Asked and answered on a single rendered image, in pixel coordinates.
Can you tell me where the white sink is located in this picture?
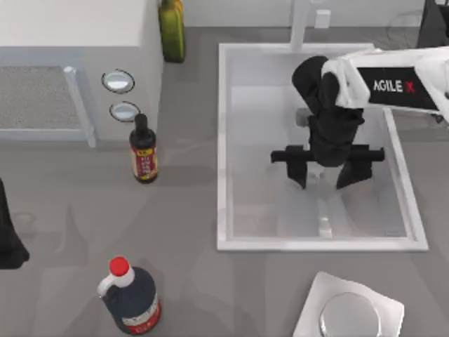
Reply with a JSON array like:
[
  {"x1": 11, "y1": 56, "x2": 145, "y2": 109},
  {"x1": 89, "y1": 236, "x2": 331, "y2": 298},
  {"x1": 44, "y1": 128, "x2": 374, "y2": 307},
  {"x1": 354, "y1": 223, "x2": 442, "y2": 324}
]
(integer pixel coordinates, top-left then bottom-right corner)
[{"x1": 216, "y1": 42, "x2": 429, "y2": 252}]

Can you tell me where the tall white tap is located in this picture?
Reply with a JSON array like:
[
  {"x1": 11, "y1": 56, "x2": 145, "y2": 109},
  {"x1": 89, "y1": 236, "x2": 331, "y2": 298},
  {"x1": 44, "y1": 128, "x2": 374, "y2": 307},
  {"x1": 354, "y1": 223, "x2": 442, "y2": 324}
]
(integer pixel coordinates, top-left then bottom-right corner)
[{"x1": 289, "y1": 0, "x2": 307, "y2": 52}]

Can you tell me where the white kitchen scale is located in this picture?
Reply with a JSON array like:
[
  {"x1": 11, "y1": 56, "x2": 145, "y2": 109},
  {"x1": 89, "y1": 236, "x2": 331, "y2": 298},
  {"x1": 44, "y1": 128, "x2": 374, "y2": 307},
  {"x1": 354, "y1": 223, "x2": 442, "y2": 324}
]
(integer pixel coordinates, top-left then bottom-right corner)
[{"x1": 292, "y1": 270, "x2": 406, "y2": 337}]

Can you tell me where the small dark bottle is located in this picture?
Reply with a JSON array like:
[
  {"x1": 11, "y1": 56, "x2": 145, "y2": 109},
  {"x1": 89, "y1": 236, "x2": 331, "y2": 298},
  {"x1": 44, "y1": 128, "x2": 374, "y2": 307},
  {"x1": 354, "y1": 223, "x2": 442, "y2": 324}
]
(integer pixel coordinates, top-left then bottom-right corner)
[{"x1": 128, "y1": 113, "x2": 159, "y2": 184}]

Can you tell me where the small microwave knob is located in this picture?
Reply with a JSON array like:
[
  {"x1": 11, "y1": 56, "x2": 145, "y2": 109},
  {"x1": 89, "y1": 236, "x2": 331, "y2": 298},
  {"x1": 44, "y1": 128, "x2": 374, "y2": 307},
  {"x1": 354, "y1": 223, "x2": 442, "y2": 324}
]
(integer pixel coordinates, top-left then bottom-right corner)
[{"x1": 109, "y1": 100, "x2": 142, "y2": 124}]

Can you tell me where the green bottle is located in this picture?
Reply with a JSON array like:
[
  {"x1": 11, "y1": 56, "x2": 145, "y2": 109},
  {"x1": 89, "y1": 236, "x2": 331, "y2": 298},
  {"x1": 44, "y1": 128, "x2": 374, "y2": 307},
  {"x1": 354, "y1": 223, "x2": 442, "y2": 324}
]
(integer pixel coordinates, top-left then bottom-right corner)
[{"x1": 157, "y1": 0, "x2": 186, "y2": 64}]

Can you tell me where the large microwave knob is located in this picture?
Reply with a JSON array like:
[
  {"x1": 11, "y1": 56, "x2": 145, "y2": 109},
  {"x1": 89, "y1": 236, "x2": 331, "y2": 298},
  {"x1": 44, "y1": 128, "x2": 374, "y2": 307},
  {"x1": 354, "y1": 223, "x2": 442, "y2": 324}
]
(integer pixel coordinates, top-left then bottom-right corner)
[{"x1": 101, "y1": 68, "x2": 136, "y2": 95}]

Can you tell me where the dark jug with red cap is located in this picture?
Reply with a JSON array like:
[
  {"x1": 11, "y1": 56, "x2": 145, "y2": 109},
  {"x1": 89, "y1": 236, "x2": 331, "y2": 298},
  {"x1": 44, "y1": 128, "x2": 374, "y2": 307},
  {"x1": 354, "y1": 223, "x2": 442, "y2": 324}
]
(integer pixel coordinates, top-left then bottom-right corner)
[{"x1": 96, "y1": 256, "x2": 163, "y2": 336}]

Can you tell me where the pale microwave oven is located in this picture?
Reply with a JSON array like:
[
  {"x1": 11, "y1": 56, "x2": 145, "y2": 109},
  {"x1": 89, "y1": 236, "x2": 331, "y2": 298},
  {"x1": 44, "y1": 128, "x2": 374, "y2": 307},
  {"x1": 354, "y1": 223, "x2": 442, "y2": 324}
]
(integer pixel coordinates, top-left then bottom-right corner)
[{"x1": 0, "y1": 0, "x2": 166, "y2": 149}]

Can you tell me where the microwave door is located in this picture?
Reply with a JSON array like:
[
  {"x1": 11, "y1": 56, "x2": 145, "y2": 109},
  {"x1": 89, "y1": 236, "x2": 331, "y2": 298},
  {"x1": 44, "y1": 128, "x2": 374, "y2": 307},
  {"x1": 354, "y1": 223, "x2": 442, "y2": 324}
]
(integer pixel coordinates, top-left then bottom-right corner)
[{"x1": 0, "y1": 47, "x2": 96, "y2": 142}]

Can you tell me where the white wall socket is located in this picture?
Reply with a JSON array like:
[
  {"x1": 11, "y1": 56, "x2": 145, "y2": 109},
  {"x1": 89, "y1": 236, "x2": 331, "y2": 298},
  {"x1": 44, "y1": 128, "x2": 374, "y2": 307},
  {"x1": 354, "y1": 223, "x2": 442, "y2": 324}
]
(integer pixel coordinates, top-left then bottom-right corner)
[{"x1": 314, "y1": 9, "x2": 332, "y2": 29}]

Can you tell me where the microwave door handle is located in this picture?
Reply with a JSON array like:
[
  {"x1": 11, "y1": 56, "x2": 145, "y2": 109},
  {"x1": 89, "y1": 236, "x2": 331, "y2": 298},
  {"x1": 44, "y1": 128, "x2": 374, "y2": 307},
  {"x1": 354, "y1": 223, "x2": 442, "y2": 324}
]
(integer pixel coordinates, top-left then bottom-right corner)
[{"x1": 63, "y1": 65, "x2": 97, "y2": 149}]

